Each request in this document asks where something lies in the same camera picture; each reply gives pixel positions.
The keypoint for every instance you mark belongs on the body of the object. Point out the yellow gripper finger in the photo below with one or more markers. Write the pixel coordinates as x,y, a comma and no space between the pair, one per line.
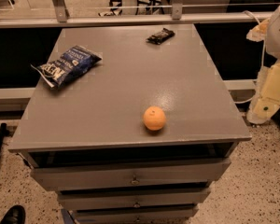
258,33
266,101

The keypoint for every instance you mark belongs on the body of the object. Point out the orange fruit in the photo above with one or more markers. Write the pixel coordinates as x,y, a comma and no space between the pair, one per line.
154,118

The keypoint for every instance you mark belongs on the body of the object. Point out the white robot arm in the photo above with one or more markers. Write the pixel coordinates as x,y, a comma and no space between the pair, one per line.
271,43

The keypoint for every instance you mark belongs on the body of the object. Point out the black rxbar chocolate bar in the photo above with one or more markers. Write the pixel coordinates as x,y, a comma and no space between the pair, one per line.
161,36

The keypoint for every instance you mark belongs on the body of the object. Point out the top grey drawer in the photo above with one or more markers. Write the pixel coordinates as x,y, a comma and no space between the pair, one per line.
130,174

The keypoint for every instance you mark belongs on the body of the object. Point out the grey drawer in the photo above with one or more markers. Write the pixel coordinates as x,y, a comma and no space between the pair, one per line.
134,199
130,174
135,216

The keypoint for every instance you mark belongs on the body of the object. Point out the grey drawer cabinet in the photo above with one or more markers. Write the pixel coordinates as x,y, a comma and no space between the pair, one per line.
98,119

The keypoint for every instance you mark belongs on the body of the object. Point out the bottom grey drawer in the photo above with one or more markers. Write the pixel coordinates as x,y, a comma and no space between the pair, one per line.
135,216

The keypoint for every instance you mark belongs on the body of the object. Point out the middle grey drawer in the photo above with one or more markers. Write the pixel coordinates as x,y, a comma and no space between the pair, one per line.
134,199

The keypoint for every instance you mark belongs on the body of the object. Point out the blue chip bag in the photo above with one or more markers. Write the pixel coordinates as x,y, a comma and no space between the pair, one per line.
74,63

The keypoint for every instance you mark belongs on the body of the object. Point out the grey metal railing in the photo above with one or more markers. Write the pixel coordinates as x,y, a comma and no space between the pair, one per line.
81,13

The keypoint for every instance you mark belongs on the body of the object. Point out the black shoe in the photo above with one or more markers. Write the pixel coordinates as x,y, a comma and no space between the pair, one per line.
15,215

